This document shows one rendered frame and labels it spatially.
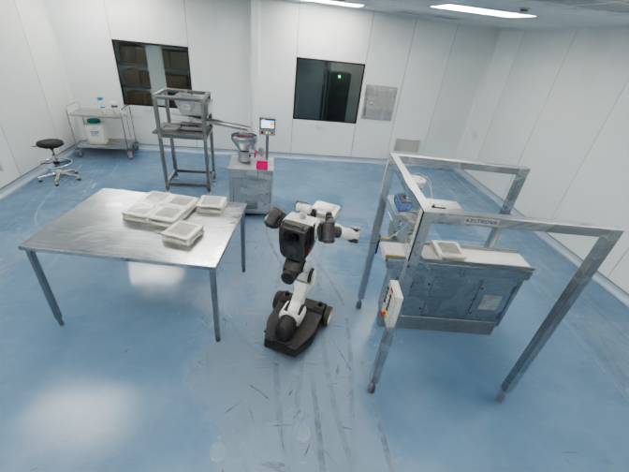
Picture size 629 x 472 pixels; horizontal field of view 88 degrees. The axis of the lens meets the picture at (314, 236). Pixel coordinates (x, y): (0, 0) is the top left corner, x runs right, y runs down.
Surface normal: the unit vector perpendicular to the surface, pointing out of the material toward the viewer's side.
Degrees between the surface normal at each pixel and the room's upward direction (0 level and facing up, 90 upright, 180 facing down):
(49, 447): 0
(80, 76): 90
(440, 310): 90
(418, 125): 90
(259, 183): 90
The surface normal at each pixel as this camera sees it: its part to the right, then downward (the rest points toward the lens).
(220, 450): 0.10, -0.84
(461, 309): -0.01, 0.53
